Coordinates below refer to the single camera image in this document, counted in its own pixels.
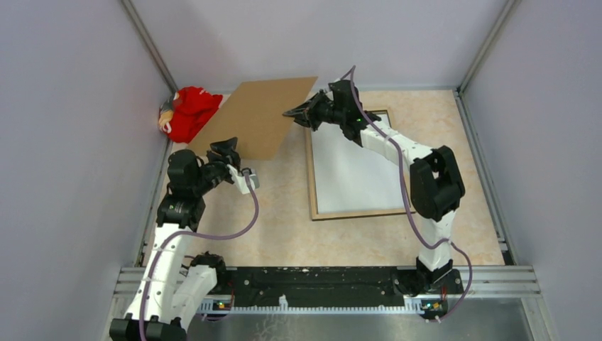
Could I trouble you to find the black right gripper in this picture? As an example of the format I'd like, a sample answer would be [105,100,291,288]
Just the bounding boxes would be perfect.
[283,90,345,133]

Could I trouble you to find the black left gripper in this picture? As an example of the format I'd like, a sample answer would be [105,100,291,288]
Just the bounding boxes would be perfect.
[192,136,241,195]

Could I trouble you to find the wooden picture frame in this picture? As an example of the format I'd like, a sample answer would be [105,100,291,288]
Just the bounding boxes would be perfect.
[304,109,417,222]

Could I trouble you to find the brown cardboard backing board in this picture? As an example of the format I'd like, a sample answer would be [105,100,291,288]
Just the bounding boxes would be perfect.
[187,76,318,161]

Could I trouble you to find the mountain landscape photo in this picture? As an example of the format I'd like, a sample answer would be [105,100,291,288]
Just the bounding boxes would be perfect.
[310,112,407,215]

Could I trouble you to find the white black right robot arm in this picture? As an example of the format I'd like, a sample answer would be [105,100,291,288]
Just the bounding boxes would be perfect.
[284,80,466,296]

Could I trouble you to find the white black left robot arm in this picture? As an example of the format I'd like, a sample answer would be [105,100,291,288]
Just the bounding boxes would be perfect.
[109,137,253,340]

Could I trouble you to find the red crumpled cloth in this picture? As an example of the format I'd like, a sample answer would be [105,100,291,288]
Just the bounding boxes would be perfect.
[158,86,224,144]

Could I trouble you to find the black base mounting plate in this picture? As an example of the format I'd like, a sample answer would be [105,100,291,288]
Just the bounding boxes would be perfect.
[210,266,464,296]

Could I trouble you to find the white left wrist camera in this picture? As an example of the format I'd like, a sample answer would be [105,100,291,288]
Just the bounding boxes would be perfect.
[227,165,260,195]

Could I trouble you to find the aluminium front rail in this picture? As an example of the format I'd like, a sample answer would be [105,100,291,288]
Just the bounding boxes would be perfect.
[107,266,557,340]

